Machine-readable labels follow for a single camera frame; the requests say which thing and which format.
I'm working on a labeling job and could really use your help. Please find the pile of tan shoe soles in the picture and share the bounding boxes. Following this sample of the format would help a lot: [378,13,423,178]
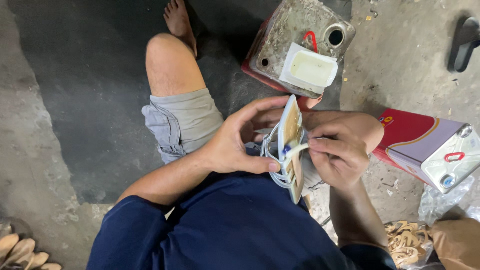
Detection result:
[0,232,63,270]

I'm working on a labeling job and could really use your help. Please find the pile of tan sandal straps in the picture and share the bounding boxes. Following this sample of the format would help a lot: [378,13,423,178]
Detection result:
[384,220,433,269]

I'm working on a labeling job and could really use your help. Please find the red and lavender tin can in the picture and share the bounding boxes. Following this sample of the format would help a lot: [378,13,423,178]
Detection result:
[371,108,480,195]

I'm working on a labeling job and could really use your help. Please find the dark blue shirt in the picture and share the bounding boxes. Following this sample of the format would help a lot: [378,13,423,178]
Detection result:
[86,169,397,270]

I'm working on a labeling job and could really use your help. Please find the person's right hand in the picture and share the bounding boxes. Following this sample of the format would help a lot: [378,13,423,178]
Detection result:
[306,124,372,189]

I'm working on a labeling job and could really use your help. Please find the person's left leg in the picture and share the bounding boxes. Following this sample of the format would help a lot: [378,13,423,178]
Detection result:
[145,0,208,98]

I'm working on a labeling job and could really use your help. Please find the black sandal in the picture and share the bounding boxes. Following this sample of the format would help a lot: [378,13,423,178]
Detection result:
[447,16,480,74]

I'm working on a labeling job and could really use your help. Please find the white glue brush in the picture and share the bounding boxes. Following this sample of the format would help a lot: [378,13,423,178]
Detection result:
[282,138,320,166]

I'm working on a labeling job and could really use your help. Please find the dirty metal tin can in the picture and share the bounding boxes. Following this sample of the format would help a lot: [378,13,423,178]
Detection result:
[241,0,356,99]

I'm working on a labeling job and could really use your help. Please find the grey shorts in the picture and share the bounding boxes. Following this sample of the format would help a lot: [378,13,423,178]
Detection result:
[141,88,226,166]

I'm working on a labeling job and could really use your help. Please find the person's left hand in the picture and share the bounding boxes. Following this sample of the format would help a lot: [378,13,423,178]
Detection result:
[202,95,290,175]

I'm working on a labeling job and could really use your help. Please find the clear plastic bag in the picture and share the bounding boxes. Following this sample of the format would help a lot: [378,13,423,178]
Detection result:
[418,175,476,227]

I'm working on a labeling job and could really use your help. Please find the white sandal with tan insole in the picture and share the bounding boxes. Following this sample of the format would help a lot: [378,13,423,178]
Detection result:
[260,94,307,205]

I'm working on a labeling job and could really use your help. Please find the white plastic glue tray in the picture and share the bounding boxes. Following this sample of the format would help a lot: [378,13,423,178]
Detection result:
[279,42,339,95]

